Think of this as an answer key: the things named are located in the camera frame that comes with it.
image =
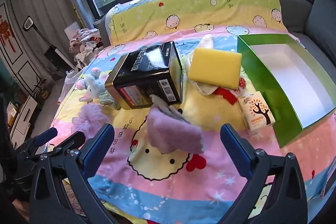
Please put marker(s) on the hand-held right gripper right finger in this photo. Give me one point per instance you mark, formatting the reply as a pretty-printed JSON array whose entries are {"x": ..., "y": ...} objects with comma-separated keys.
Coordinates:
[{"x": 235, "y": 148}]

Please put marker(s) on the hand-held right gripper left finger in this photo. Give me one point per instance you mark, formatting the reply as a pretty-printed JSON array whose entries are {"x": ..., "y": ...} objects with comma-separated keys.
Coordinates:
[{"x": 98, "y": 145}]

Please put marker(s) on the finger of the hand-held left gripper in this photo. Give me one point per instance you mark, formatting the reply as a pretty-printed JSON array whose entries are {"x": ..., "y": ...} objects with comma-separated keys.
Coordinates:
[
  {"x": 70, "y": 141},
  {"x": 46, "y": 135}
]

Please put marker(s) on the purple mesh bath pouf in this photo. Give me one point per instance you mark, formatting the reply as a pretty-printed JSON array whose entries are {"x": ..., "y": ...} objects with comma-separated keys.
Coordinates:
[{"x": 88, "y": 116}]

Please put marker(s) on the white tree-print tissue pack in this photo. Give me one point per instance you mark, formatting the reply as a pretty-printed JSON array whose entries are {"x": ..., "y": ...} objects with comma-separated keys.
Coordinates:
[{"x": 257, "y": 111}]

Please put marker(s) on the plush rabbit toy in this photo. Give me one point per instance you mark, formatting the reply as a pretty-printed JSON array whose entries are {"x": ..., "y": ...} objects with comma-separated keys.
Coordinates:
[{"x": 92, "y": 85}]

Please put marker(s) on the purple cloth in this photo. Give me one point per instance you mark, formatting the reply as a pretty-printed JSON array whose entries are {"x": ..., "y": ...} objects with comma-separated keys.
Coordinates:
[{"x": 170, "y": 132}]

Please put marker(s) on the green cardboard box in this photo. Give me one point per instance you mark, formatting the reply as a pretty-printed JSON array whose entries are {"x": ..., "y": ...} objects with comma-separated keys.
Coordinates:
[{"x": 262, "y": 87}]

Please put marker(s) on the yellow and green sponge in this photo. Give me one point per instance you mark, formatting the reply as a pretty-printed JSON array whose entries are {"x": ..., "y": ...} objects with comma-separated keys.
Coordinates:
[{"x": 215, "y": 66}]

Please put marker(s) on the white cabinet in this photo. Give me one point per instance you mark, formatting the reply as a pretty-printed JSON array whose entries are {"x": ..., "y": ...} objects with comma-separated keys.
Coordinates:
[{"x": 23, "y": 115}]

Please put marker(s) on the green knit cloth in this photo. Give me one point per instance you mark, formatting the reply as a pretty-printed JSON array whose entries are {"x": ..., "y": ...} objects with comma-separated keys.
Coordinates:
[{"x": 108, "y": 101}]

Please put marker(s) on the red cloth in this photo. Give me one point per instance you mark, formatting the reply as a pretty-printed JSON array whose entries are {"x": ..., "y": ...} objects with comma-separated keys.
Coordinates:
[{"x": 225, "y": 93}]

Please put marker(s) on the white plastic bag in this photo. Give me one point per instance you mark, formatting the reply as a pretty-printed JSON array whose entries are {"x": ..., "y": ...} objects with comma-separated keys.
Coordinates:
[{"x": 69, "y": 82}]

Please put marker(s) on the grey cloth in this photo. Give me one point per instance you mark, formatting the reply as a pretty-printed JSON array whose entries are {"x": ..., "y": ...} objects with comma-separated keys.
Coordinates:
[{"x": 162, "y": 106}]

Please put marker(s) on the gold metal tin box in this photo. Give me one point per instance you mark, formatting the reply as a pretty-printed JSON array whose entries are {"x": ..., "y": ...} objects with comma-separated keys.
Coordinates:
[{"x": 147, "y": 74}]

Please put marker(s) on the pile of clothes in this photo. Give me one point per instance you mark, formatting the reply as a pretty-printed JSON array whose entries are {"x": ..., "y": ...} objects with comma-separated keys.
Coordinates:
[{"x": 86, "y": 40}]

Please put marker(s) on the cartoon printed blanket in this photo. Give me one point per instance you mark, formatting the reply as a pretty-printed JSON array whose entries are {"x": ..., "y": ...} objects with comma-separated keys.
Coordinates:
[{"x": 170, "y": 16}]

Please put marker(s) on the red knot wall decoration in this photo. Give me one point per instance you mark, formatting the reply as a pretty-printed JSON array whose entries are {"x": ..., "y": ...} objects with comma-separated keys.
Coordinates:
[{"x": 5, "y": 29}]

